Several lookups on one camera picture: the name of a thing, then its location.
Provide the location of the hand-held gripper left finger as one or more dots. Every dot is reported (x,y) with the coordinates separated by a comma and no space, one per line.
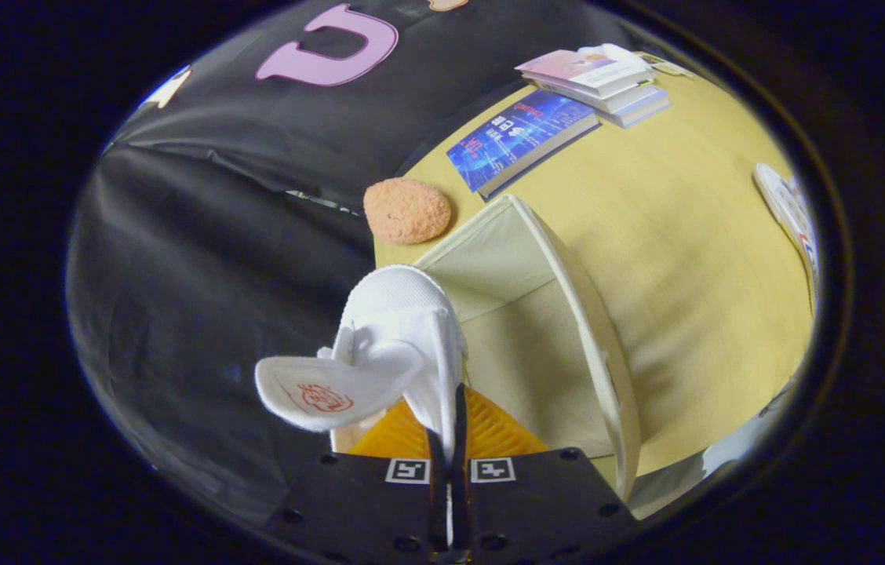
(364,502)

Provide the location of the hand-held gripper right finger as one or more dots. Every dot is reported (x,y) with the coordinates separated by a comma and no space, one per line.
(544,502)

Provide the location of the beige fabric storage box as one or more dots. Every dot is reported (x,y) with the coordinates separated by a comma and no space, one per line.
(529,345)

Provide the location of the white canvas shoe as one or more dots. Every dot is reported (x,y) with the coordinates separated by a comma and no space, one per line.
(784,204)
(403,314)

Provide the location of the orange fluffy ball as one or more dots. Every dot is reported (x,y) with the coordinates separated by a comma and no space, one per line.
(407,210)

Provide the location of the black backdrop cloth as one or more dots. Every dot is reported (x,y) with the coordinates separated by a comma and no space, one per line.
(176,275)

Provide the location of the blue cover book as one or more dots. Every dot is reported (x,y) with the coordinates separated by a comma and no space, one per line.
(513,137)

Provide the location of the grey-blue cover book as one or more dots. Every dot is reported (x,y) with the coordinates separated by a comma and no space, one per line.
(639,114)

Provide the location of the white paperback book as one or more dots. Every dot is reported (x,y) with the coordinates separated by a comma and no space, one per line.
(631,92)

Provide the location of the pink cover book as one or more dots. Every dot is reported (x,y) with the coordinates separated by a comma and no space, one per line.
(568,64)

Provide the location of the white fluffy ball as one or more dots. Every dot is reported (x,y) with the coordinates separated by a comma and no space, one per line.
(607,55)

